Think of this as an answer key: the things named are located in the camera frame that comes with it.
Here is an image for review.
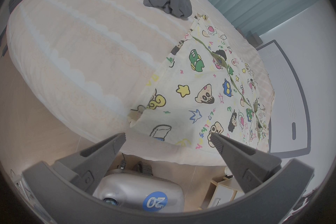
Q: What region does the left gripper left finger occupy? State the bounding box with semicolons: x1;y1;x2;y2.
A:
54;132;126;196

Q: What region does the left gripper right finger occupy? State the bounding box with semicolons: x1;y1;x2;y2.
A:
210;133;282;195

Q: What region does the white printed pyjama top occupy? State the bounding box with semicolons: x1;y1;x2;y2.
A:
129;13;275;159

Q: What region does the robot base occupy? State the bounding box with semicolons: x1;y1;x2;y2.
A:
92;160;185;215

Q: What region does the bed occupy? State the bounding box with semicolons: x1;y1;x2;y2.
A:
6;0;311;166

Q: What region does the white wood-edged cabinet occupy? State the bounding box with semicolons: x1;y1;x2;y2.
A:
199;169;246;213

